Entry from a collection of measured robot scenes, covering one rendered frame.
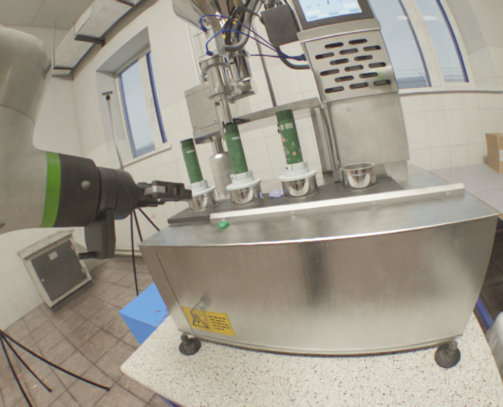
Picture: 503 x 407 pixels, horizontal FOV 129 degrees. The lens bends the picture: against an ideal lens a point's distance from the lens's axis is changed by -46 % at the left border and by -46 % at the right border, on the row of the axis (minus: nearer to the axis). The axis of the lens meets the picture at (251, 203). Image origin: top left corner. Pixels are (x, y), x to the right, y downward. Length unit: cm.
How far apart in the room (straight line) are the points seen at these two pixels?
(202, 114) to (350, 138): 36
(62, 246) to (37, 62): 292
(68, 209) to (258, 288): 27
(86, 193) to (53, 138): 382
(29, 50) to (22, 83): 4
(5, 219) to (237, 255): 29
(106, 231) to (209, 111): 39
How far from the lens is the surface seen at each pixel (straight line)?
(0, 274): 372
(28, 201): 26
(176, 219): 50
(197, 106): 60
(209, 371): 50
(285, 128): 39
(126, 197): 32
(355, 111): 46
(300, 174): 39
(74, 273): 321
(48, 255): 309
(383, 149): 47
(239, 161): 43
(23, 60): 29
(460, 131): 222
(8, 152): 26
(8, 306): 380
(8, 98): 27
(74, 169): 28
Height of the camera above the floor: 114
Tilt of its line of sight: 14 degrees down
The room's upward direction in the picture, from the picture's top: 14 degrees counter-clockwise
